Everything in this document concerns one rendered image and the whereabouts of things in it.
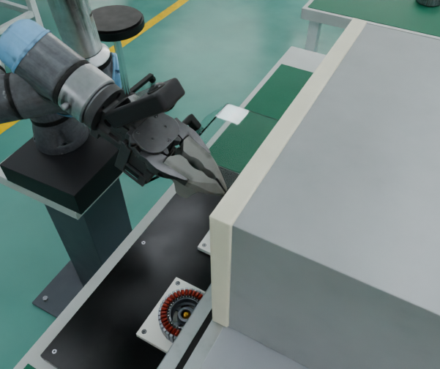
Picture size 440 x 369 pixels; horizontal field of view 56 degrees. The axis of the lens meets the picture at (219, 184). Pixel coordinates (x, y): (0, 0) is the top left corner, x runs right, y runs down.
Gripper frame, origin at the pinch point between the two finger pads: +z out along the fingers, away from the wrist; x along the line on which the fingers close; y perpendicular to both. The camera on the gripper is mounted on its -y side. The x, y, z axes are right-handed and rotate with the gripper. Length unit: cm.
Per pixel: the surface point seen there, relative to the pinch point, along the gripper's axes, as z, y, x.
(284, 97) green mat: 0, 48, -83
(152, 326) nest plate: 7.0, 41.6, 8.1
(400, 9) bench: 18, 40, -174
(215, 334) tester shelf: 10.6, 3.2, 15.9
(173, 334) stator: 10.7, 36.1, 8.5
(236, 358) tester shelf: 13.7, 1.8, 17.1
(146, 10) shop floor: -140, 195, -248
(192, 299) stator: 10.2, 36.6, 0.4
